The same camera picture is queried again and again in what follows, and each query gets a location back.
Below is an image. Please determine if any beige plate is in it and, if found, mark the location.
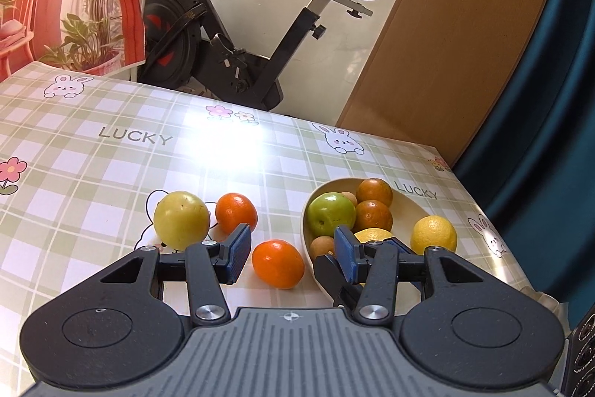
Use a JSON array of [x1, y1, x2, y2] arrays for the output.
[[301, 177, 435, 307]]

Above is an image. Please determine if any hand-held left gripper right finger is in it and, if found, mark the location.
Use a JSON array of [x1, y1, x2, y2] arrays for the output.
[[334, 225, 505, 327]]

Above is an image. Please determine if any large yellow lemon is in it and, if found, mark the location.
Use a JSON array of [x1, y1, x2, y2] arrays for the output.
[[354, 228, 397, 245]]

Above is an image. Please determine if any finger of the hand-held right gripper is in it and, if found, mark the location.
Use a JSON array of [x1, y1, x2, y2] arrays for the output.
[[313, 255, 363, 309], [372, 238, 421, 257]]

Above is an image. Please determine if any yellow-green round fruit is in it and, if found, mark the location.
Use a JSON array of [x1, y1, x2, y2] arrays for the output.
[[153, 191, 210, 250]]

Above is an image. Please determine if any dark orange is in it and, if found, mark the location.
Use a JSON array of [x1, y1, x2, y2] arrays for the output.
[[356, 177, 393, 205]]

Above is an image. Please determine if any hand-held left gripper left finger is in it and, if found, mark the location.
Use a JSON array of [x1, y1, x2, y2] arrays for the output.
[[100, 224, 254, 326]]

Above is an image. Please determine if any green round fruit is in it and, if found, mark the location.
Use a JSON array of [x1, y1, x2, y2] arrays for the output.
[[305, 192, 358, 237]]

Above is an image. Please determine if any wooden board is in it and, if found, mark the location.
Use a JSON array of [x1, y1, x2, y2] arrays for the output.
[[335, 0, 572, 163]]

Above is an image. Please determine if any black exercise bike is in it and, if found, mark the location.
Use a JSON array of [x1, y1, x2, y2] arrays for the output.
[[137, 0, 386, 113]]

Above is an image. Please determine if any teal curtain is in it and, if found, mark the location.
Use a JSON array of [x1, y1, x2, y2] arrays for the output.
[[451, 0, 595, 309]]

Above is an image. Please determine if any small orange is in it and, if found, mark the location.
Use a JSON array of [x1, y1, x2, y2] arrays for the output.
[[356, 199, 393, 233], [252, 240, 306, 290], [215, 192, 258, 235]]

